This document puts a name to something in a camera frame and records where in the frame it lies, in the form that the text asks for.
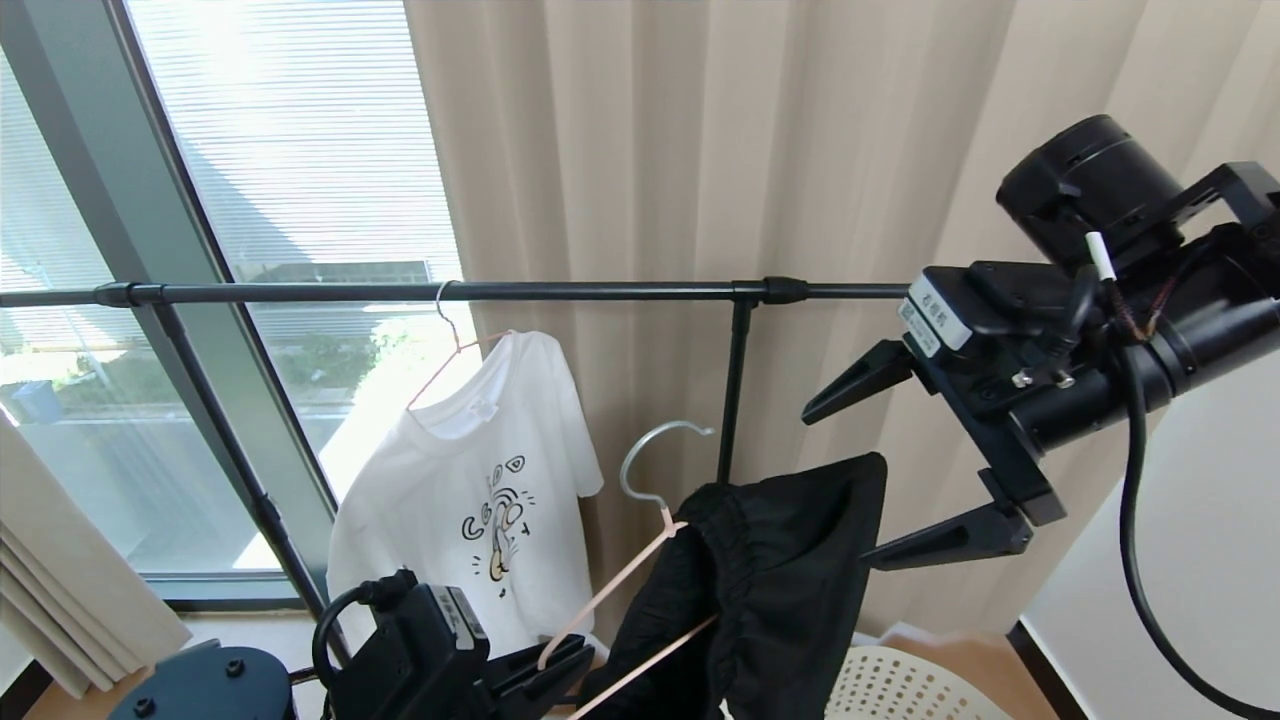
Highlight white laundry basket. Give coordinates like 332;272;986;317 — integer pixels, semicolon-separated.
825;645;989;720

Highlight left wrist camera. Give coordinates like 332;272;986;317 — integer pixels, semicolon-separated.
340;570;493;691

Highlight white printed t-shirt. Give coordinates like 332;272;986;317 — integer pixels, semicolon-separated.
327;330;606;663

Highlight black garment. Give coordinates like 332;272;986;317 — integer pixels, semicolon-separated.
578;452;889;720

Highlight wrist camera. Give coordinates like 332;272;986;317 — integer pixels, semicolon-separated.
340;570;493;691
897;260;1101;391

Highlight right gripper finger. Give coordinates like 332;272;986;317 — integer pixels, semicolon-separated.
800;340;918;427
862;500;1036;573

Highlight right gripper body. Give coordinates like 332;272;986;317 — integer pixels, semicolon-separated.
905;288;1280;528

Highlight pink clothes hanger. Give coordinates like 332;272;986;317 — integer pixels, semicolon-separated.
405;282;516;413
538;420;723;720

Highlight beige curtain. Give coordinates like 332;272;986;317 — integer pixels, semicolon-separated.
405;0;1280;641
0;410;193;699

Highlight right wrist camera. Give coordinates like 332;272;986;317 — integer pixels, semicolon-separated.
897;260;1101;391

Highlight black clothes rack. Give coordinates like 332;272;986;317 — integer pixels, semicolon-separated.
0;277;913;671

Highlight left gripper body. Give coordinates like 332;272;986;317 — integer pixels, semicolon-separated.
325;672;498;720

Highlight window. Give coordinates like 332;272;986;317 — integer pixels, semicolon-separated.
0;0;471;611

